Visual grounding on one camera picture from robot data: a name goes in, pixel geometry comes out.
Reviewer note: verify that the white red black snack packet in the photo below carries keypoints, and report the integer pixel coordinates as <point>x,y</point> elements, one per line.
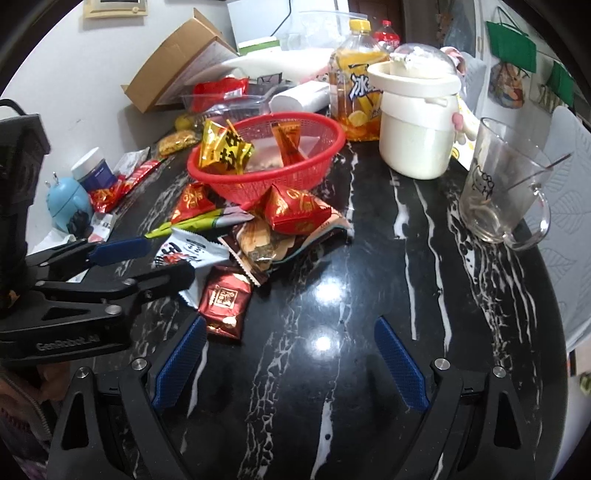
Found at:
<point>191,254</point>

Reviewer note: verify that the white green carton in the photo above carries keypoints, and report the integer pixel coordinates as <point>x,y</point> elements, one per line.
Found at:
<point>258,45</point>

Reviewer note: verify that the red cola bottle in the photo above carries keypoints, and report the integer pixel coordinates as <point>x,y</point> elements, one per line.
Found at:
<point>385,34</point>

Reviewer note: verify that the orange red snack packet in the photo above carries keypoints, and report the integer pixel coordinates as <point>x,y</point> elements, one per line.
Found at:
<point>288,143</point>

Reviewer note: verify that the clear plastic box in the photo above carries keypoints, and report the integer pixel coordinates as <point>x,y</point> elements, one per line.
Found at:
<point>226,106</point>

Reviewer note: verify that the brown snack packet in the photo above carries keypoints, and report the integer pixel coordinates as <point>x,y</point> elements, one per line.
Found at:
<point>263,244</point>

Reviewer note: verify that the red gold snack packet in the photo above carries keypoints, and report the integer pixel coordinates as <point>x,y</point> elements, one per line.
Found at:
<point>298,210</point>
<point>194,201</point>

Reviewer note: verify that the long red packet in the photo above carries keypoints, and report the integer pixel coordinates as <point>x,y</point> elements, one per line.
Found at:
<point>138,177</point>

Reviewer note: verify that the dark red snack packet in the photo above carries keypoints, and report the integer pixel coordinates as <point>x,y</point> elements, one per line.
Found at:
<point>226,300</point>

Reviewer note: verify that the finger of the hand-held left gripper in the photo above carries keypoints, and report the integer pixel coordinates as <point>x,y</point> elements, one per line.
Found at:
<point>157,279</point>
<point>120,249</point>

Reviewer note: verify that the iced tea bottle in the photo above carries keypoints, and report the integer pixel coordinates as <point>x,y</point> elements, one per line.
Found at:
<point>353,83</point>

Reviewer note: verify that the green snack packet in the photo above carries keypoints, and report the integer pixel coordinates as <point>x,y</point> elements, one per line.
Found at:
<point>198,224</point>

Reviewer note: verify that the white lidded jar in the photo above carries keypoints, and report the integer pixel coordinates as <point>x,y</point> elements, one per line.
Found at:
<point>418,115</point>

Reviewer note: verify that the clear snack packet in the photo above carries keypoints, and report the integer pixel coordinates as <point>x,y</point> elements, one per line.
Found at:
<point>265,159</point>

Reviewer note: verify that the yellow black snack packet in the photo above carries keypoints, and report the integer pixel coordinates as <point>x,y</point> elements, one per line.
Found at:
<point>224,150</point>

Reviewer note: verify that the yellow lemon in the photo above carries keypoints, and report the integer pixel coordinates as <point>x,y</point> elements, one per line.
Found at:
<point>183,122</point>

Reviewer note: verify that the large red gold packet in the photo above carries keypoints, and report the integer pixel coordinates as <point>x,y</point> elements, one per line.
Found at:
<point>108,196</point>

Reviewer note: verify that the white pink green pouch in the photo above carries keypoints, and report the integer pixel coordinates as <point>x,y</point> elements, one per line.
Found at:
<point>102,228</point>

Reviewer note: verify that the cardboard box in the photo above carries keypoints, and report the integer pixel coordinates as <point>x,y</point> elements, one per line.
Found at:
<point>180,64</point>

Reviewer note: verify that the red plastic basket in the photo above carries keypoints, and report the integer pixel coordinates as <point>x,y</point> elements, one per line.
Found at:
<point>268,152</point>

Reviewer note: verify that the blue jar white cap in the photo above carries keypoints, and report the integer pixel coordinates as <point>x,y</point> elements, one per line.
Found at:
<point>94,170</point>

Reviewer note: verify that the glass mug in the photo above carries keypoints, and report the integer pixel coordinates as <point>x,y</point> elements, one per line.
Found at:
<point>505,184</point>

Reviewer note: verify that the metal spoon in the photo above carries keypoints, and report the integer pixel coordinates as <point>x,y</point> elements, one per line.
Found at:
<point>540,171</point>

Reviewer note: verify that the light blue toy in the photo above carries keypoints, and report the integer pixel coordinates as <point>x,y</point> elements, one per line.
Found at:
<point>67,203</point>

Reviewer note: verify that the white paper roll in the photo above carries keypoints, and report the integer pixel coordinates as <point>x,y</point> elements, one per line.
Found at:
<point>300,98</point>

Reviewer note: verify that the white tissue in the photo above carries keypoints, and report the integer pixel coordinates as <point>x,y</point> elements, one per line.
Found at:
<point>53,242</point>

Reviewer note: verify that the green bag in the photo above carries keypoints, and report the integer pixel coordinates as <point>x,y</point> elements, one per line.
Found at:
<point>510,45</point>
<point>561,84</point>

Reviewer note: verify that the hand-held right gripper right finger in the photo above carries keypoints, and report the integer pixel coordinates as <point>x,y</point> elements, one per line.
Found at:
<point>401,364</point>

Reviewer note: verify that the large red snack bag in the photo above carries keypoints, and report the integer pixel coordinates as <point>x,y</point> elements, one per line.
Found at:
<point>219,92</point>

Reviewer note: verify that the cream framed wall panel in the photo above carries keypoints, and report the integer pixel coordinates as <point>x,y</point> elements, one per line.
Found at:
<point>117,7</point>

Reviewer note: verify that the white grey packet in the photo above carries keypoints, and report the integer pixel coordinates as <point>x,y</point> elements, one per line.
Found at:
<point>129,161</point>

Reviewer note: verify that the yellow snack bag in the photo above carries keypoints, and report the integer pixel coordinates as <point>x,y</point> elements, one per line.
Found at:
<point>178,141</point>

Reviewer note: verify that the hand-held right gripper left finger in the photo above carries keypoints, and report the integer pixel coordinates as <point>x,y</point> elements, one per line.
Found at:
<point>180,364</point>

